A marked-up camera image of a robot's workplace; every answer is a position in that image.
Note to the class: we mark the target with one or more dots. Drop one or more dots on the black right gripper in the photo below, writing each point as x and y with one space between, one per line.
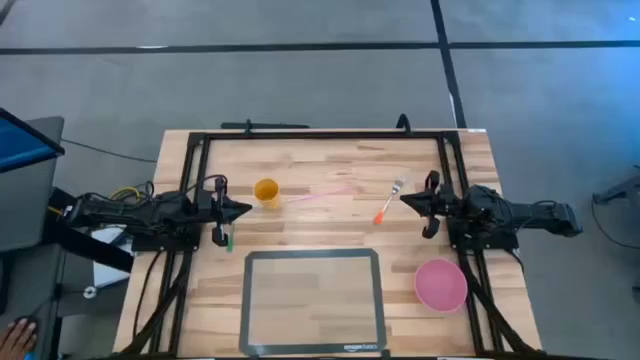
445 205

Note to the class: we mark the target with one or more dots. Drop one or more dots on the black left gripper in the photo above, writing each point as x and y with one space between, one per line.
220 220

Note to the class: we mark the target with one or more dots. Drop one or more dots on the yellow plastic cup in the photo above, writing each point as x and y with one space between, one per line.
266 191

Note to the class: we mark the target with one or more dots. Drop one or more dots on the pink plastic bowl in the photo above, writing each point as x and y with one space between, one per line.
441 286

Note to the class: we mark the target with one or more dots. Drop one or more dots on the clear pink drinking straw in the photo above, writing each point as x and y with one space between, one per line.
320 194

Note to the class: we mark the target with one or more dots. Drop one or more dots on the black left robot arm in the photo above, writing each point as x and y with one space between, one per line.
150 212

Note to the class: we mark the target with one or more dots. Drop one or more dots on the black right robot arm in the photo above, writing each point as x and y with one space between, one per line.
525 215

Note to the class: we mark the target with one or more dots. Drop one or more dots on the small black arched clamp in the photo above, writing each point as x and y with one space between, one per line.
403 123

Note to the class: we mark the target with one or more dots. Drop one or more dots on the black bar clamp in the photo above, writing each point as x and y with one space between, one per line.
265 125

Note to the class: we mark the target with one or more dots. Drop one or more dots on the clear black-edged baking mat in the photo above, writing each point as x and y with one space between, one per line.
310 253

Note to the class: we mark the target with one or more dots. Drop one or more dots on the small white round disc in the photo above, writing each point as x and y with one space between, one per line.
90 292

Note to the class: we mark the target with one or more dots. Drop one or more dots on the grey stand base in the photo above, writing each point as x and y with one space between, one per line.
622 189

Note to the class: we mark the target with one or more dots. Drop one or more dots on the tilted computer monitor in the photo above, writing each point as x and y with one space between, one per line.
22 142

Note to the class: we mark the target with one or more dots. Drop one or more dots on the person's hand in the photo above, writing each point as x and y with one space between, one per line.
17 341

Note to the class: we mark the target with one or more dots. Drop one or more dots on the black metal table frame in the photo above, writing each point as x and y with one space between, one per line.
325 135

